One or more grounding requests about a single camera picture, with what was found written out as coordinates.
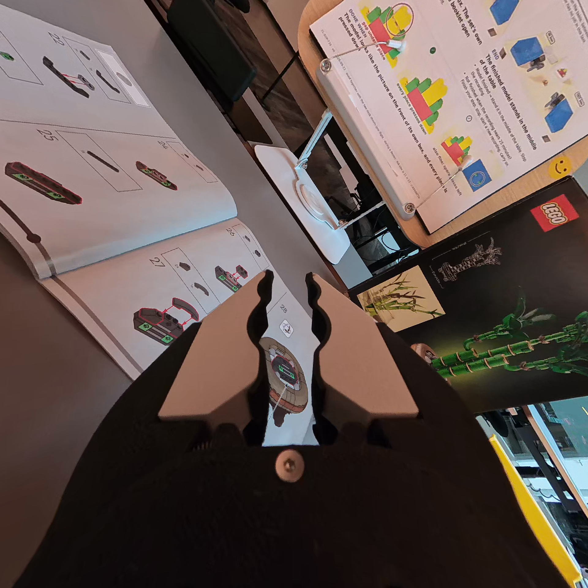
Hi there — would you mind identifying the yellow plastic bin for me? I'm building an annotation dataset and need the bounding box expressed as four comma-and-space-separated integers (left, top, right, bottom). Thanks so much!
488, 434, 584, 588

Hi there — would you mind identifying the black rectangular case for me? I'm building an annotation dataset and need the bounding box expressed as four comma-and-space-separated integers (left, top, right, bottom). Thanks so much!
166, 0, 257, 101

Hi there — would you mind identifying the black toy set box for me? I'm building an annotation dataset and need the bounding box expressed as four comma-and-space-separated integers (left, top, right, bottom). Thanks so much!
347, 177, 588, 414

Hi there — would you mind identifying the open instruction booklet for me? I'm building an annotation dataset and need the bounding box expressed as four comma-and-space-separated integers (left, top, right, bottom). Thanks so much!
0, 5, 322, 446

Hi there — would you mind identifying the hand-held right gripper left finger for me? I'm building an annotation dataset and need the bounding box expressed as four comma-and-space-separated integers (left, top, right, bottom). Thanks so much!
158, 270, 275, 445

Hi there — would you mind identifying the grey desk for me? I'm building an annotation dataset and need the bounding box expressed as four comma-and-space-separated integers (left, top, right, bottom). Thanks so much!
0, 0, 382, 588

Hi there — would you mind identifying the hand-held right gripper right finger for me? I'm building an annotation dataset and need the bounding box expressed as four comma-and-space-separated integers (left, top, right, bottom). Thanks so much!
305, 272, 420, 445

